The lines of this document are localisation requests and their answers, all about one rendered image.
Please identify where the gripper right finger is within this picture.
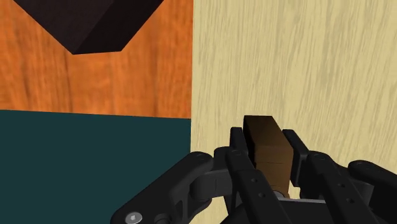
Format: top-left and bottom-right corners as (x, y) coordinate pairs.
(281, 129), (397, 224)

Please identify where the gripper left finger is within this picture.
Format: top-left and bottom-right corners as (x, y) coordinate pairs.
(109, 126), (293, 224)

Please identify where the brown rectangular block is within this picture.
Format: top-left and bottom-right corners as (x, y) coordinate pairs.
(242, 115), (295, 199)

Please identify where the pale wooden table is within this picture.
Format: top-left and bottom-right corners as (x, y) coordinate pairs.
(189, 0), (397, 224)

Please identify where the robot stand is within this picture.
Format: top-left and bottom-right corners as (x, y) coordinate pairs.
(12, 0), (165, 55)

